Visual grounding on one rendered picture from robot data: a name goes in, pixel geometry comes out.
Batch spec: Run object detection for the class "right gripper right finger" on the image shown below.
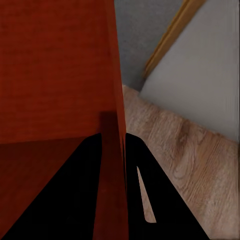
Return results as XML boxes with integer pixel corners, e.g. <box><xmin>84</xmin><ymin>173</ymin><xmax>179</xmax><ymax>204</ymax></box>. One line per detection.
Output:
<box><xmin>125</xmin><ymin>133</ymin><xmax>210</xmax><ymax>240</ymax></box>

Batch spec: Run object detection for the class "storage box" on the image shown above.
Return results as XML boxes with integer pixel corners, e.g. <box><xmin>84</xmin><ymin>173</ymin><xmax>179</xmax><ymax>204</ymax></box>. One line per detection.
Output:
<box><xmin>0</xmin><ymin>0</ymin><xmax>129</xmax><ymax>240</ymax></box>

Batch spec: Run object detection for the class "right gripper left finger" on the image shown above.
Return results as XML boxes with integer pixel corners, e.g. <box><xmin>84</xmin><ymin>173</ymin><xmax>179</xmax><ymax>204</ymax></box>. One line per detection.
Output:
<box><xmin>1</xmin><ymin>133</ymin><xmax>102</xmax><ymax>240</ymax></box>

